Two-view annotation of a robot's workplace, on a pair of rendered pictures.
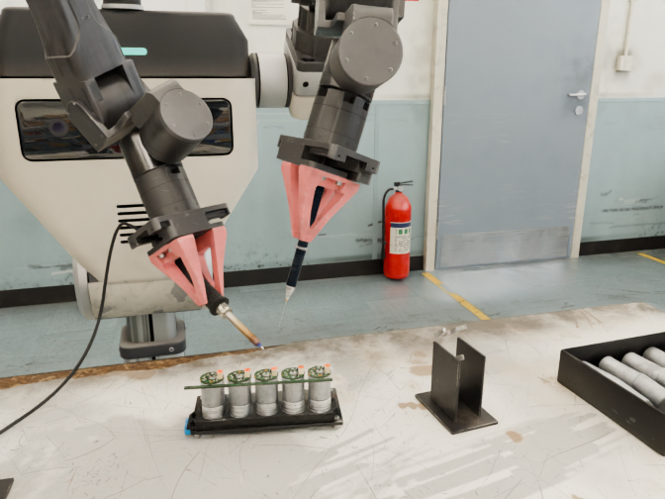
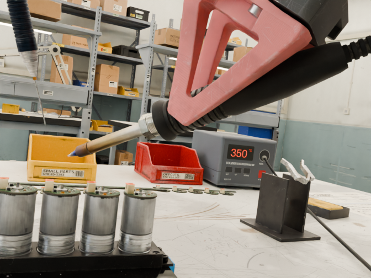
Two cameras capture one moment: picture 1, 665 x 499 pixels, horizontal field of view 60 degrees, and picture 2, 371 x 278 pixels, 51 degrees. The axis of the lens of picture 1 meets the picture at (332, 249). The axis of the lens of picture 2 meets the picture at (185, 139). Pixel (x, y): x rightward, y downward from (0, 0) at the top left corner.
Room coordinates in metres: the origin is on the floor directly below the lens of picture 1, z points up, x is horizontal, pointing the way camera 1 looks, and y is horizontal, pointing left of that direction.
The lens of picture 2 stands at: (0.82, 0.08, 0.87)
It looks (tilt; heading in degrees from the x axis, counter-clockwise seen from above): 4 degrees down; 165
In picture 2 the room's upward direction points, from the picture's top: 7 degrees clockwise
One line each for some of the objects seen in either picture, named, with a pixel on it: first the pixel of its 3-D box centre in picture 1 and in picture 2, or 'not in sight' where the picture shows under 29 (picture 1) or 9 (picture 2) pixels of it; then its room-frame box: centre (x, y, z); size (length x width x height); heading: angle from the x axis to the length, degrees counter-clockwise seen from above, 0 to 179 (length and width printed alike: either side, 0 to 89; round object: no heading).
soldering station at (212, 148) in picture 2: not in sight; (229, 158); (0.10, 0.37, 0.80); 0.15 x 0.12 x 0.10; 4
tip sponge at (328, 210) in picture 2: not in sight; (317, 206); (0.31, 0.44, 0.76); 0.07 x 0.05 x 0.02; 23
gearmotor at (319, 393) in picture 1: (319, 392); not in sight; (0.55, 0.01, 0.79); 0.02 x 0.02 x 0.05
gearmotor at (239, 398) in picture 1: (239, 396); (99, 225); (0.54, 0.10, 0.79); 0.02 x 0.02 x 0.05
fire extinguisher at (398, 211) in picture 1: (398, 229); not in sight; (3.18, -0.37, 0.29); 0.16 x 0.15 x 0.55; 105
